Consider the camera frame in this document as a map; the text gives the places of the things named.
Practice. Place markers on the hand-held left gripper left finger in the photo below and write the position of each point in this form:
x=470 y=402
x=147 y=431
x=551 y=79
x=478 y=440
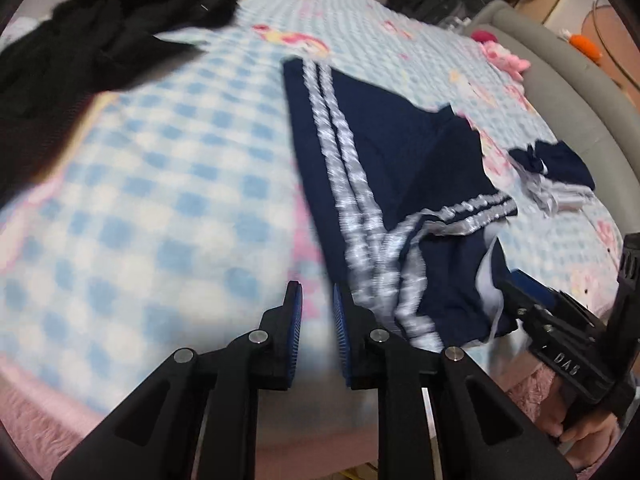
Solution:
x=295 y=332

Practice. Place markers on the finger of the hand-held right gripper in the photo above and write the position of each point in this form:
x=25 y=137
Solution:
x=532 y=285
x=515 y=302

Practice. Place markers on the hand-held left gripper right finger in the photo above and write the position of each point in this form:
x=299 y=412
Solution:
x=340 y=337

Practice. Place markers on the navy shorts with white stripes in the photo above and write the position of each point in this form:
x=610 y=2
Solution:
x=400 y=160

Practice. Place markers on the person's right hand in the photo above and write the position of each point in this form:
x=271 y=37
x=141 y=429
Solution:
x=595 y=432

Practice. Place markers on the grey folded garment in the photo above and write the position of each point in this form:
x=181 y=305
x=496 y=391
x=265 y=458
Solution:
x=550 y=200

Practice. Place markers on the navy folded garment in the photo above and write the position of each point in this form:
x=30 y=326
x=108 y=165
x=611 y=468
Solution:
x=565 y=165

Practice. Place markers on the blue checked printed blanket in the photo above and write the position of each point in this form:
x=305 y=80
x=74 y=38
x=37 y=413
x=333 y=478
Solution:
x=150 y=210

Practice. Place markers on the pink plush toy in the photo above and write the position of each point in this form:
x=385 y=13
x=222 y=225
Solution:
x=500 y=55

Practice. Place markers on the orange carrot toy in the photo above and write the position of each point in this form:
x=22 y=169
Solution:
x=582 y=46

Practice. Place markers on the pink fluffy bedspread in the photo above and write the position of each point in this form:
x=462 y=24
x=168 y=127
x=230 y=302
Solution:
x=40 y=410

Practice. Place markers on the black garment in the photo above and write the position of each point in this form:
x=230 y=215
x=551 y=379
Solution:
x=100 y=25

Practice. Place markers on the grey bed frame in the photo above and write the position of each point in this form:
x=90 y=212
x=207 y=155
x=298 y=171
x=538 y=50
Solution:
x=575 y=95

